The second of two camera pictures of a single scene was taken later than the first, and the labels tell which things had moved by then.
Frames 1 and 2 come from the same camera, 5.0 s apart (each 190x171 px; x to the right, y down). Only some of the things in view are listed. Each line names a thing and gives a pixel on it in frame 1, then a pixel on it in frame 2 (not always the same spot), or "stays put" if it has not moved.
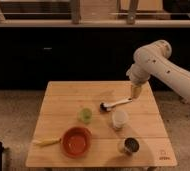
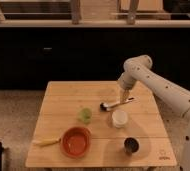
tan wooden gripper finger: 135,91 -> 124,95
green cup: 85,115 stays put
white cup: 120,119 stays put
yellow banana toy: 46,142 stays put
